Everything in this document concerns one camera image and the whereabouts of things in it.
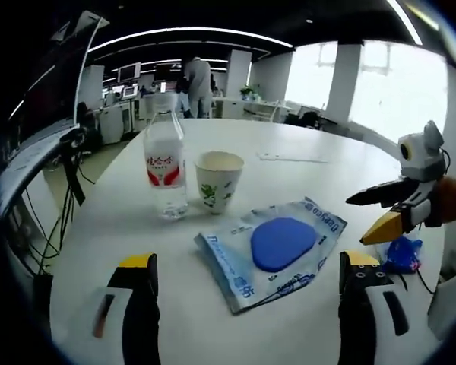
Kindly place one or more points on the small potted plant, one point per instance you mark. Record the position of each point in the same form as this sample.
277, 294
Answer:
247, 92

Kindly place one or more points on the white paper cup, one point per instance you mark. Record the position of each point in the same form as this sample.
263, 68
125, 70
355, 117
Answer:
218, 186

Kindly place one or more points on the white round table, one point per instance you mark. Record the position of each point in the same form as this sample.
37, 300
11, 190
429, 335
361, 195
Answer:
289, 182

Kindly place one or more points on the large desktop monitor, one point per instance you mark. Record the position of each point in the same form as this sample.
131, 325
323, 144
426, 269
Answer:
57, 64

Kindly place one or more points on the blue tissue pack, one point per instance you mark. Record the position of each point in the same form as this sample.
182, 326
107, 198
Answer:
403, 256

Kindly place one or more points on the wet wipes pack blue lid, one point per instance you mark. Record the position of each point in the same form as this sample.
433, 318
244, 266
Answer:
279, 247

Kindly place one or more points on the white power strip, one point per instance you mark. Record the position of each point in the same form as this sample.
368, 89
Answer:
292, 157

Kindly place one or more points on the small pink-screen monitor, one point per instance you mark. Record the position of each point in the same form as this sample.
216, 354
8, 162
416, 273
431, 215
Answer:
131, 92

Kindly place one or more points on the long ceiling light strip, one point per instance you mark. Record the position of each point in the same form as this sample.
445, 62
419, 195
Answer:
190, 35

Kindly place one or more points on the black office chair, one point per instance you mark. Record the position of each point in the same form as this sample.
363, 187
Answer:
308, 118

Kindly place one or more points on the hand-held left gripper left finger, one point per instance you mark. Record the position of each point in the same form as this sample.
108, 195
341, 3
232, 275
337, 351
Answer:
140, 311

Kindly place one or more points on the black monitor stand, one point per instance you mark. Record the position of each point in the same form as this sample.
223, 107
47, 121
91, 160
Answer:
75, 171

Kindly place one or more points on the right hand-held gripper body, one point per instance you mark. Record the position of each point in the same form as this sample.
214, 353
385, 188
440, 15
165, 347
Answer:
422, 156

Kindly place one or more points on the grey mesh office chair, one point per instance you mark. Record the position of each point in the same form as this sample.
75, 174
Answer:
452, 304

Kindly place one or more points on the white cabinet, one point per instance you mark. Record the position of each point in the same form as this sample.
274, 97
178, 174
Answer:
114, 122

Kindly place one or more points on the person's right hand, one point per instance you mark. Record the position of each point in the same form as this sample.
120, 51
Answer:
454, 201

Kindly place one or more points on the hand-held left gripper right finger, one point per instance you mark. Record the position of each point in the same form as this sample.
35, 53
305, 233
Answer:
355, 315

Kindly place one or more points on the clear plastic water bottle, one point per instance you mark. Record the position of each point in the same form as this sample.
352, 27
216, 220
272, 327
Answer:
163, 167

